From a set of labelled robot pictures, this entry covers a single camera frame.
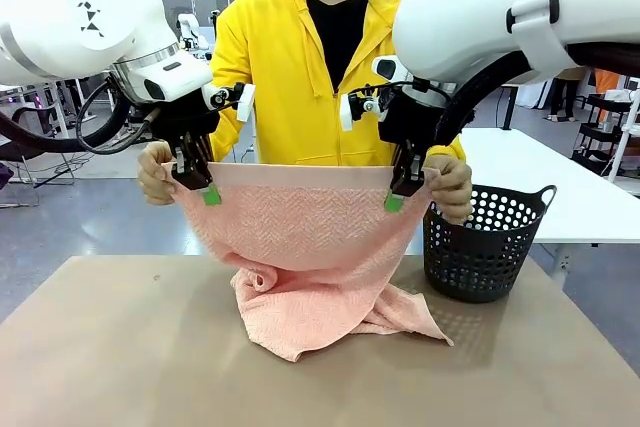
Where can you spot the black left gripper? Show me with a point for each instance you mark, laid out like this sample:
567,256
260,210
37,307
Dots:
185,119

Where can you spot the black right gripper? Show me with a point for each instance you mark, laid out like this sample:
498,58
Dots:
407,119

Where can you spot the black perforated plastic basket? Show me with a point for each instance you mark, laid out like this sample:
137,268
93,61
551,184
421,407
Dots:
475,257

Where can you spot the pink towel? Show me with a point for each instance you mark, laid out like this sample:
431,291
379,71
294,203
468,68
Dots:
300,227

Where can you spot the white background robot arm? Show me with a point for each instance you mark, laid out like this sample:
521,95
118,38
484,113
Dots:
190,24

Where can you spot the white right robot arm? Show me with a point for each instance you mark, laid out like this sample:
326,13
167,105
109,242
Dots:
475,7

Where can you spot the person's right forearm yellow sleeve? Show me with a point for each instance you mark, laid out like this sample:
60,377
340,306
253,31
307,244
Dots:
222,137

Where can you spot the person's left forearm yellow sleeve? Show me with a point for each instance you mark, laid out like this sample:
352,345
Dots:
450,153

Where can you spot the person's right hand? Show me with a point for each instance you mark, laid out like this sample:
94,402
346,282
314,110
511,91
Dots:
152,177

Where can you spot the person's left hand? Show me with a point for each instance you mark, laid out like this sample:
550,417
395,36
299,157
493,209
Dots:
455,187

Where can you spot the person in yellow hoodie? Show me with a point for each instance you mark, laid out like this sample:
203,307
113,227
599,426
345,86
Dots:
280,72

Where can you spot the large white table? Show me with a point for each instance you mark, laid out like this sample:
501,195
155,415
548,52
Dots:
575,187

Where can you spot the person in brown apron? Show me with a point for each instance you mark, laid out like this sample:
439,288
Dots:
565,97

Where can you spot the black office chair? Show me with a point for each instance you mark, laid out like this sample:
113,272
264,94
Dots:
12,154

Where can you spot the black utility cart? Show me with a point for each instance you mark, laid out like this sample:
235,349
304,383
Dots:
600,132

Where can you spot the mannequin with orange trousers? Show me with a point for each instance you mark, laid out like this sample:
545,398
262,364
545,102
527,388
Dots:
607,82

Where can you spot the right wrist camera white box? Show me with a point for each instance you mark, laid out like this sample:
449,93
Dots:
346,112

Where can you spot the white metal frame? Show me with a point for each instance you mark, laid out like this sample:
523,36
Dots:
625,142

